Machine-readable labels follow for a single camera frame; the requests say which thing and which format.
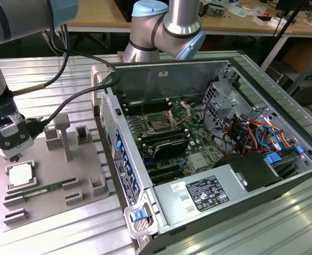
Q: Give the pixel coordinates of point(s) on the silver square CPU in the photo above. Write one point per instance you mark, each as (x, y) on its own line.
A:
(20, 175)

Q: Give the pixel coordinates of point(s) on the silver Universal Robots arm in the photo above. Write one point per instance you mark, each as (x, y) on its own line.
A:
(18, 18)

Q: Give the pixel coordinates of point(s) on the black RAM slot bank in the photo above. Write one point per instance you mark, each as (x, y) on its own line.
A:
(145, 105)

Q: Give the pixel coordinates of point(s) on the CPU socket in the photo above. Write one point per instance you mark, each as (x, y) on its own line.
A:
(157, 122)

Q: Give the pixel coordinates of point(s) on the black expansion slot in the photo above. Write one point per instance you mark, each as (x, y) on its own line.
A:
(168, 177)
(164, 170)

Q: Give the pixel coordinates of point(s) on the grey plastic parts rack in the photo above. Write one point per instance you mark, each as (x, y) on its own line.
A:
(55, 170)

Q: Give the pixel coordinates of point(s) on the green RAM stick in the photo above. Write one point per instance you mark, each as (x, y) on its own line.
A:
(47, 187)

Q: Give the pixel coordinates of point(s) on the black installed RAM sticks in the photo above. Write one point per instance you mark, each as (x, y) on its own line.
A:
(164, 134)

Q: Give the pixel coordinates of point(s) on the open PC case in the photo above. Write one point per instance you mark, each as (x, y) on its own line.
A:
(172, 74)

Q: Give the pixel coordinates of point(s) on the blue case latch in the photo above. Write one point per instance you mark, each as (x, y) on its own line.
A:
(139, 215)

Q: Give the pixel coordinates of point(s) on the black expansion card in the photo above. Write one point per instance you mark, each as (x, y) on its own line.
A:
(172, 148)

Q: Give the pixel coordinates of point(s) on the silver power supply unit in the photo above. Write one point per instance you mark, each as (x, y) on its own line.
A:
(172, 210)

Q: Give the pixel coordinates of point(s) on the green motherboard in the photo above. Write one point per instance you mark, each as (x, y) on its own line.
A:
(198, 144)

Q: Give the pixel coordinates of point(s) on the silver chipset heatsink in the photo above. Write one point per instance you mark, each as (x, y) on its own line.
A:
(198, 160)

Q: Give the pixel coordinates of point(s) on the silver perforated drive cage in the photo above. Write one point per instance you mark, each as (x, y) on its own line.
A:
(219, 106)

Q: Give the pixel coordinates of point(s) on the wooden desk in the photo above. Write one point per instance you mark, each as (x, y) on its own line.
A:
(225, 25)

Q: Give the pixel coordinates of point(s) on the blue disk carrier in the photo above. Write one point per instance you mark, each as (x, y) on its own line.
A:
(274, 159)

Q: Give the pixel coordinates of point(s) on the small blue plastic clip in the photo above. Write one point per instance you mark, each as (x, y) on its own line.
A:
(299, 150)

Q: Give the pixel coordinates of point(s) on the brown arm base plate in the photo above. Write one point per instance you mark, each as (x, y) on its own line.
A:
(120, 57)

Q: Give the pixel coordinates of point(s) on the black plastic air duct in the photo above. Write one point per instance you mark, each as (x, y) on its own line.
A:
(249, 167)

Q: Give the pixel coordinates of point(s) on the white desk leg frame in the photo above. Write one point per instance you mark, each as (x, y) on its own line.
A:
(274, 51)

